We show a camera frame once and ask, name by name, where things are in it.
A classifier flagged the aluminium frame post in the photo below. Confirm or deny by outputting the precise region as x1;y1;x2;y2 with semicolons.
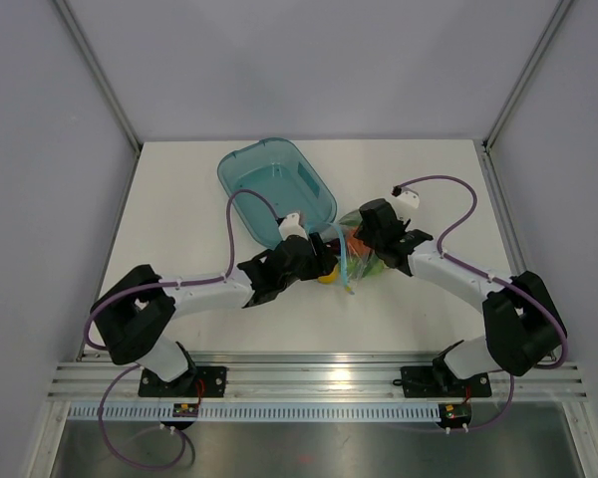
482;0;577;155
51;0;143;158

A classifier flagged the clear zip top bag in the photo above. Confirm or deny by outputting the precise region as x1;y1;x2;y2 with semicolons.
308;208;395;295

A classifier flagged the orange fake fruit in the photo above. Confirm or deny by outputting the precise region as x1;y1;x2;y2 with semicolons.
346;235;371;256

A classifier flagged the yellow fake fruit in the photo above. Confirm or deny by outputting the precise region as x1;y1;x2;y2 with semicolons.
317;267;340;285

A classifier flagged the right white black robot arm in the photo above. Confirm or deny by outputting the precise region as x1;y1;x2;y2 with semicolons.
355;198;567;394

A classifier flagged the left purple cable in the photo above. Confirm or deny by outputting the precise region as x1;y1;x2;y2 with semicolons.
83;188;285;469

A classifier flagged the teal transparent plastic bin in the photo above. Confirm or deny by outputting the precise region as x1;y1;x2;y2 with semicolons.
217;137;337;249

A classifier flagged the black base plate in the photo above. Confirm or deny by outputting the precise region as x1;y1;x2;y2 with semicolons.
393;365;492;398
138;365;228;398

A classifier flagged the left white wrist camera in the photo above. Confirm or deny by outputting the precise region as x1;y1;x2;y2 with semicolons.
277;211;308;241

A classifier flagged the right aluminium frame post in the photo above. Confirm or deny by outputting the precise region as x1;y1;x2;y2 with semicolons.
482;0;577;155

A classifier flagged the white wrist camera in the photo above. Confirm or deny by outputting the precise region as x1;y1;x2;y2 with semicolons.
391;185;421;210
277;211;308;241

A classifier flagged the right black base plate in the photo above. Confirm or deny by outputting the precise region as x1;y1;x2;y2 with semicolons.
393;365;492;398

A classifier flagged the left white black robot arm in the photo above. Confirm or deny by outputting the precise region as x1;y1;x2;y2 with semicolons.
90;233;338;397

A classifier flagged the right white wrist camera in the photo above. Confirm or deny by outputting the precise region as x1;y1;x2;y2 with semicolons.
391;185;421;210

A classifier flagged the left aluminium frame post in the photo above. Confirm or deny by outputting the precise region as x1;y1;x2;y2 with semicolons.
51;0;143;158

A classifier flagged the aluminium mounting rail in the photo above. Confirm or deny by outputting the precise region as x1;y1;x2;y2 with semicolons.
47;353;589;402

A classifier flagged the white slotted cable duct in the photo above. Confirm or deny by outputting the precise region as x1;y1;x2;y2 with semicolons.
68;401;441;423

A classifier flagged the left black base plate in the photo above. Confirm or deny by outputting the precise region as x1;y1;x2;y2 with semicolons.
138;365;228;398

